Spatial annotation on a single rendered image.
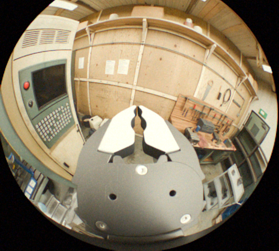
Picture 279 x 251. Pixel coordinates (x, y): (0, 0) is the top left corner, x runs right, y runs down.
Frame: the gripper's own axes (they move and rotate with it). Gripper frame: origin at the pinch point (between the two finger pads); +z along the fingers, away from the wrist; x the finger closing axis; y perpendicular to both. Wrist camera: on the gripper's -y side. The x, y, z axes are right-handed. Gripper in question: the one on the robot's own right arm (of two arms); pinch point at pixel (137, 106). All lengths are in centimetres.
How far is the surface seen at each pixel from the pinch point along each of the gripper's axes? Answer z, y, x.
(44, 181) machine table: -31, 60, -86
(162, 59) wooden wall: 136, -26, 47
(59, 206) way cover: -52, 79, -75
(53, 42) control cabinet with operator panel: 34, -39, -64
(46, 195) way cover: -49, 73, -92
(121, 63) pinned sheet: 154, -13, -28
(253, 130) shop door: -15, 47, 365
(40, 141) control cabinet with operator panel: 2, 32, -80
